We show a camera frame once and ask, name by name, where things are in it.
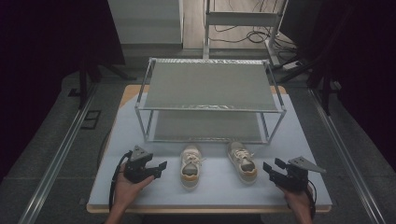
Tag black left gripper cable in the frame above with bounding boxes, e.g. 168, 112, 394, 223
107, 150, 133, 213

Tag beige sneaker with laces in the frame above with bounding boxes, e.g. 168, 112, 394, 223
226, 141, 259, 185
179, 144, 205, 190

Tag person's right hand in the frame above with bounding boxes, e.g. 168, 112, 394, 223
277, 185, 314, 214

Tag metal floor rail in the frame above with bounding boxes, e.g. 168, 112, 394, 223
18, 83, 98, 224
307, 88, 388, 224

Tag metal two-tier shoe rack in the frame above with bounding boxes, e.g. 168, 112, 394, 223
134, 57, 288, 146

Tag white cabinet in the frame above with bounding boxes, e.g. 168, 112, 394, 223
106, 0, 185, 47

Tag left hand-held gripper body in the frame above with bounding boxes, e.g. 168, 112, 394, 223
123, 145, 160, 184

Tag black floor cables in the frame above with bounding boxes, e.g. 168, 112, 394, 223
207, 0, 298, 55

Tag black tripod stand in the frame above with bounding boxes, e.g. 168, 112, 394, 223
77, 57, 138, 110
276, 46, 344, 117

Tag person's left hand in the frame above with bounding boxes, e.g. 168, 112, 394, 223
113, 163, 155, 213

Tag white power strip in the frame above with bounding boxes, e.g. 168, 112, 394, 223
281, 60, 302, 72

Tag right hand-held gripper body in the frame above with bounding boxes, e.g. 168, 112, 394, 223
270, 156, 328, 192

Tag white metal frame stand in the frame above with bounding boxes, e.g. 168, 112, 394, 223
202, 0, 290, 67

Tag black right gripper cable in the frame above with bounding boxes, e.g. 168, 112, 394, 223
305, 179, 318, 220

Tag light blue table mat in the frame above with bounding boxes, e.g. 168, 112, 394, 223
88, 92, 332, 209

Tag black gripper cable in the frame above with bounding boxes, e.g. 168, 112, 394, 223
305, 179, 318, 220
107, 150, 133, 213

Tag black floor socket plate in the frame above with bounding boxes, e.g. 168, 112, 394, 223
79, 109, 103, 131

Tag dark curtain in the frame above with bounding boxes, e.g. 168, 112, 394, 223
0, 0, 126, 185
279, 0, 396, 172

